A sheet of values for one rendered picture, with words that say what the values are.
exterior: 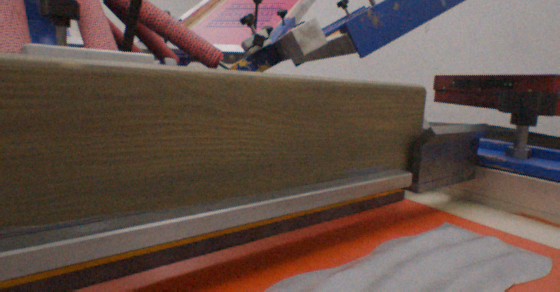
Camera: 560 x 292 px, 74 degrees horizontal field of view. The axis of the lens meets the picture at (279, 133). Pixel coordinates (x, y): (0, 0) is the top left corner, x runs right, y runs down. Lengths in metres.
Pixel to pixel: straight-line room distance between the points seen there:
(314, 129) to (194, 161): 0.08
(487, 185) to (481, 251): 0.13
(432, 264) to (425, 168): 0.10
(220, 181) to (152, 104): 0.05
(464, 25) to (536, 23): 0.35
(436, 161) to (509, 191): 0.08
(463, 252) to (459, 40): 2.14
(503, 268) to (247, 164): 0.15
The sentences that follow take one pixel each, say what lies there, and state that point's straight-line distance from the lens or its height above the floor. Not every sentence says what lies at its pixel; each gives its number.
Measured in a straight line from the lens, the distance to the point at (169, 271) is 0.21.
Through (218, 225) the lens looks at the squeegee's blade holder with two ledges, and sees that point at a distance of 0.18.
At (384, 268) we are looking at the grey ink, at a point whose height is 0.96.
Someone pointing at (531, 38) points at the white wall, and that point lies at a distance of 2.22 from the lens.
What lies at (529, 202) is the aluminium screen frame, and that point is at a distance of 0.38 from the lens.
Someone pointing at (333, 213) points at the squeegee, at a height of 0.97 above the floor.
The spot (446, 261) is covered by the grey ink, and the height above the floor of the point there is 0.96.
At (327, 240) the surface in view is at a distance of 0.25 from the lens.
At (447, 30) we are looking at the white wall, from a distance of 2.40.
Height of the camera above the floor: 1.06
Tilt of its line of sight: 8 degrees down
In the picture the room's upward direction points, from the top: 4 degrees clockwise
